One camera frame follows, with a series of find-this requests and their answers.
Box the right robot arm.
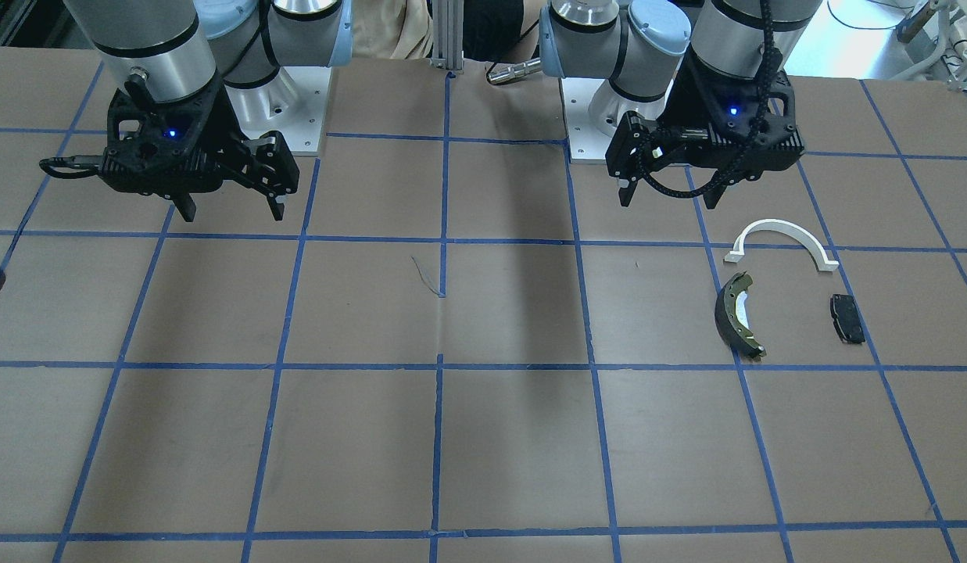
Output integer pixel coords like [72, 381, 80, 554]
[39, 1, 353, 222]

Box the white curved plastic bracket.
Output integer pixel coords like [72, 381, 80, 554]
[723, 218, 840, 272]

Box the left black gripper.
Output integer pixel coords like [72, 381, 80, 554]
[606, 55, 806, 210]

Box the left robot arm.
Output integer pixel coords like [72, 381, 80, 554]
[538, 1, 820, 208]

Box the silver metal cylinder tool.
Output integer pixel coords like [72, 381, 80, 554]
[485, 57, 543, 86]

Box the aluminium frame post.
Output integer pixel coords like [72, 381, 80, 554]
[428, 0, 464, 74]

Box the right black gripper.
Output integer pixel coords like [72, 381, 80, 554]
[98, 70, 299, 222]

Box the green brake shoe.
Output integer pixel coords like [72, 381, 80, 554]
[715, 271, 768, 360]

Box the black brake pad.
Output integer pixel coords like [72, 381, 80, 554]
[829, 293, 866, 343]

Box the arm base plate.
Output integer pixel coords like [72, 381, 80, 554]
[226, 66, 333, 156]
[559, 73, 691, 164]

